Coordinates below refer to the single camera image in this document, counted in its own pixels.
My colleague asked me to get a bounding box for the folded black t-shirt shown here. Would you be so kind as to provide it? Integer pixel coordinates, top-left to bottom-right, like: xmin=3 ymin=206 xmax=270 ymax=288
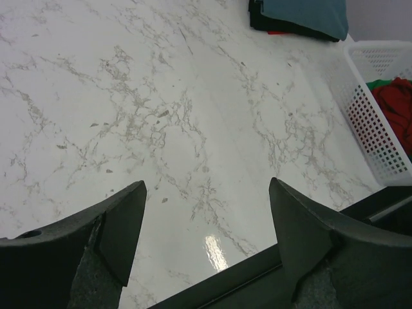
xmin=248 ymin=1 xmax=338 ymax=42

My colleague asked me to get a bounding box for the white plastic laundry basket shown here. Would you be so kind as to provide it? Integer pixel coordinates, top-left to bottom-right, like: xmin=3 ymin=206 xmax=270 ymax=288
xmin=341 ymin=41 xmax=411 ymax=186

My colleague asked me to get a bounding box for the green t-shirt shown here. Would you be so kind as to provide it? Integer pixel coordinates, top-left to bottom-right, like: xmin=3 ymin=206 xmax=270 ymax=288
xmin=365 ymin=78 xmax=412 ymax=158

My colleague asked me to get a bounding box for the folded grey-blue t-shirt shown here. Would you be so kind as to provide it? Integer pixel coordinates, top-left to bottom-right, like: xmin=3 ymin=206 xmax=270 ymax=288
xmin=261 ymin=0 xmax=348 ymax=41

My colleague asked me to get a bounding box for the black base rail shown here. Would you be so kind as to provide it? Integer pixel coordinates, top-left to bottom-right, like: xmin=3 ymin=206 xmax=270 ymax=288
xmin=152 ymin=187 xmax=411 ymax=308

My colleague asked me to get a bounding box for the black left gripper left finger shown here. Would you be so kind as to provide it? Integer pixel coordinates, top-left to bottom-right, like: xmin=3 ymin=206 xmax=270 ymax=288
xmin=1 ymin=181 xmax=147 ymax=308

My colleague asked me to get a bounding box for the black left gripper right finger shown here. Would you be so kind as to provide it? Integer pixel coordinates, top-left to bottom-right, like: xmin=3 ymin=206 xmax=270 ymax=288
xmin=269 ymin=178 xmax=411 ymax=308

